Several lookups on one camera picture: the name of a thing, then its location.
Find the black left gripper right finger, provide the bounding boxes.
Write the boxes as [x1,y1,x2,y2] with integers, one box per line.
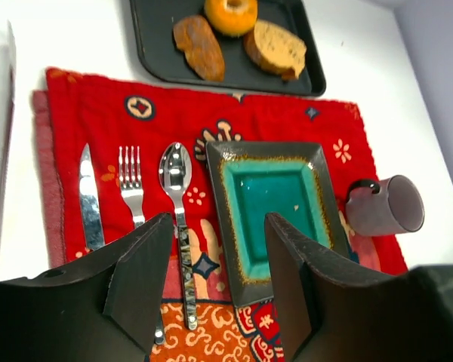
[265,213,396,358]

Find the purple ceramic mug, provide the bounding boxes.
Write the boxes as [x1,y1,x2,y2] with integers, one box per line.
[345,175,425,236]

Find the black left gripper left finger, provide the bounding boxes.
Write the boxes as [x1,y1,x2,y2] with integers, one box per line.
[103,213,174,354]

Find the brown oval bread roll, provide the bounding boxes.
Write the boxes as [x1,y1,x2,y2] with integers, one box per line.
[173,15,225,82]

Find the orange glazed donut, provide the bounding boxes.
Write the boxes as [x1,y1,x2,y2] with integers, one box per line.
[204,0,258,37]

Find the silver table knife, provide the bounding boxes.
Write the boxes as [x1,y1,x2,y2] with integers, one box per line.
[79,143,105,250]

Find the teal square ceramic plate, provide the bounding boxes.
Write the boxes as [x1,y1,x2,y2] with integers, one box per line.
[206,141,349,308]

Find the silver fork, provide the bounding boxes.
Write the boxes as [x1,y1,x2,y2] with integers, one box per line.
[119,146,145,228]

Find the silver spoon patterned handle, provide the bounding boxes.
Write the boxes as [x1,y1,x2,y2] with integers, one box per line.
[159,142,198,330]

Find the sliced seeded bread loaf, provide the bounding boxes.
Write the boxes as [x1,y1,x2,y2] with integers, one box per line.
[243,20,307,81]

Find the red patterned placemat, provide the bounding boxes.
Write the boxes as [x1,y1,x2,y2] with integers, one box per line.
[45,66,408,362]

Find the black baking tray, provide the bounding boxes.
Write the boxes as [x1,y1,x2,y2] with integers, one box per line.
[130,0,326,97]

